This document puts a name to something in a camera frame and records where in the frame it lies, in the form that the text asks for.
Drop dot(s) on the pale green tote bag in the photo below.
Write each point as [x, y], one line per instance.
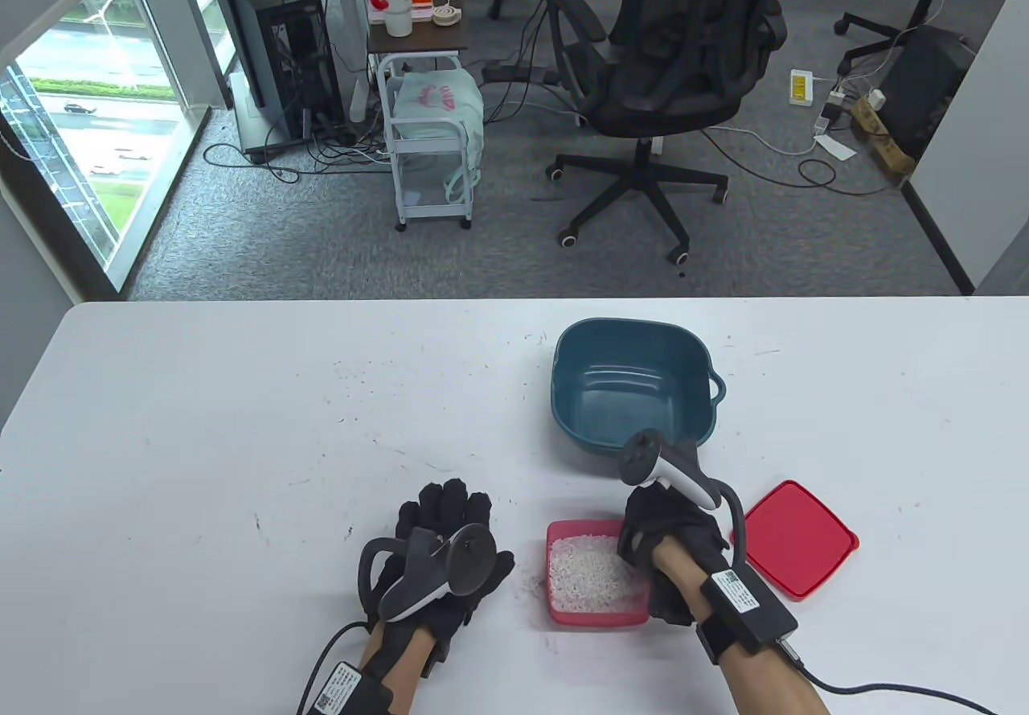
[438, 108]

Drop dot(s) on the black floor box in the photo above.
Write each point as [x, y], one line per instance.
[924, 88]

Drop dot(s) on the grey white left glove controller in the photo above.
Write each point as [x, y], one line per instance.
[430, 574]

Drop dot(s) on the teal plastic basin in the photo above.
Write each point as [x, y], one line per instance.
[627, 393]

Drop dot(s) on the black computer tower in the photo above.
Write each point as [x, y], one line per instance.
[281, 47]

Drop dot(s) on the person's left hand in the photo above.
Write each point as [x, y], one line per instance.
[474, 578]

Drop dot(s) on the black left wrist sensor box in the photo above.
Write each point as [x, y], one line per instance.
[346, 687]

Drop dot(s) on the red square container lid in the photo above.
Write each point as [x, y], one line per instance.
[796, 542]

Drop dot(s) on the red square food container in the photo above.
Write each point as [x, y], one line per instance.
[563, 614]

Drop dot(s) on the person's right hand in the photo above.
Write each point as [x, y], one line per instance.
[683, 526]

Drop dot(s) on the white rolling cart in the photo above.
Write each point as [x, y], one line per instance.
[430, 192]

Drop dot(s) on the black wrist sensor box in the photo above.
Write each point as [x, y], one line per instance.
[346, 687]
[748, 610]

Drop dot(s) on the white rice grains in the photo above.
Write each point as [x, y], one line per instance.
[587, 574]

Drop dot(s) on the person's left forearm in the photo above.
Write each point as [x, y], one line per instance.
[395, 652]

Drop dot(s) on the white power adapters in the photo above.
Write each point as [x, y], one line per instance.
[840, 104]

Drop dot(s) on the grey white glove controller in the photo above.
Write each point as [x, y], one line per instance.
[671, 474]
[430, 574]

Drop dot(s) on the person's left thumb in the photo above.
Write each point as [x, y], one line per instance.
[497, 574]

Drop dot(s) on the white paper sheet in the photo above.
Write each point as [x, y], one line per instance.
[836, 146]

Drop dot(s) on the black mesh office chair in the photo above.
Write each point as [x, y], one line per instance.
[683, 63]

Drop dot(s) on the person's right forearm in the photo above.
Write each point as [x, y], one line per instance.
[764, 683]

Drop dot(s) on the black right wrist sensor box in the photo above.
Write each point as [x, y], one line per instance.
[748, 610]

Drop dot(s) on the grey white right glove controller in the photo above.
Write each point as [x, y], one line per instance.
[671, 474]

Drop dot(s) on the person's right thumb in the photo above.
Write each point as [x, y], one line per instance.
[631, 538]

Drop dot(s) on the person's left little finger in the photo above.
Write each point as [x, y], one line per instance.
[406, 520]

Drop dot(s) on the window with white frame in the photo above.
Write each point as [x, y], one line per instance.
[88, 120]

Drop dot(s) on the person's left middle finger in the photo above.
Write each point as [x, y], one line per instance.
[454, 502]

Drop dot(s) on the brown cardboard box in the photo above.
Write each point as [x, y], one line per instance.
[880, 140]

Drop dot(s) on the white yellow power strip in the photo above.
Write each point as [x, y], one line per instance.
[801, 88]

